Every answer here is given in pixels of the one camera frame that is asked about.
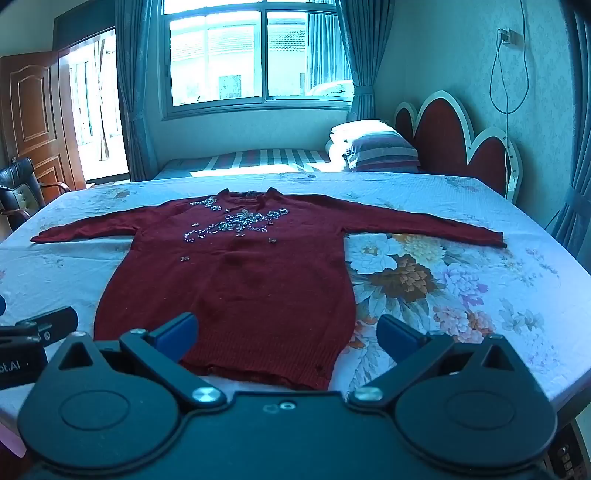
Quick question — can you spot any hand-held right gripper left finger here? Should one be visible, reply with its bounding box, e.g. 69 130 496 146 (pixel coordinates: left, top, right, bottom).
58 311 227 409

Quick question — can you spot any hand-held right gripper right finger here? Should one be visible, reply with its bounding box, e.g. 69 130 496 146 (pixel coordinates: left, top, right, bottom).
348 314 515 409

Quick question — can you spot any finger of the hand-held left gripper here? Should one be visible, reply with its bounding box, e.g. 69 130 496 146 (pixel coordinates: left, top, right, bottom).
0 307 78 354

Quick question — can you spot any dark red beaded sweater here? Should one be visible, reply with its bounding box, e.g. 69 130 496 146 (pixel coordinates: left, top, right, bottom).
30 187 509 392

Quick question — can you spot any floral bed sheet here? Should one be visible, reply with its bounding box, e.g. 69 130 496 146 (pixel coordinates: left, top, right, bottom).
0 172 591 457

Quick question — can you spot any black leather chair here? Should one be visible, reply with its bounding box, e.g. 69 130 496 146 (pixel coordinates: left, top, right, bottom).
0 157 73 232

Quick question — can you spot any striped pillow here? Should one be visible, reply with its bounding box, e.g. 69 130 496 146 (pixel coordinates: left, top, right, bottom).
346 133 422 173

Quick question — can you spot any striped bed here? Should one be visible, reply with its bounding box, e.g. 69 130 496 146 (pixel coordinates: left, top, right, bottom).
152 147 352 181

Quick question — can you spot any brown wooden door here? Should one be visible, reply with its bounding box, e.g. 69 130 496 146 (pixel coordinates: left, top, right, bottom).
0 52 87 195

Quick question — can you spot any red heart-shaped headboard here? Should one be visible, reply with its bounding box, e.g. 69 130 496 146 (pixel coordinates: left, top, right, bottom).
394 91 523 204

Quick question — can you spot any white folded quilt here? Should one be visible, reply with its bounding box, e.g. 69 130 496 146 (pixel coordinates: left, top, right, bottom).
324 119 399 163

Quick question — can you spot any blue curtain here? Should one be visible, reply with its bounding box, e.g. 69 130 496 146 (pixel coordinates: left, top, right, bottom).
339 0 396 123
115 0 161 183
549 0 591 259

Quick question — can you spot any white pillow on windowsill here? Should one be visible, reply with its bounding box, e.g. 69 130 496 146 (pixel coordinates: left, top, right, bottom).
307 79 355 99

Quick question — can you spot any sliding glass window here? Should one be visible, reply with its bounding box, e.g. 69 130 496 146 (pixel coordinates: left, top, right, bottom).
159 0 352 121

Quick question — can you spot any thin hanging cable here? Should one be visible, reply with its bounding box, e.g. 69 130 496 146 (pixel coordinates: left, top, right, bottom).
489 0 532 144

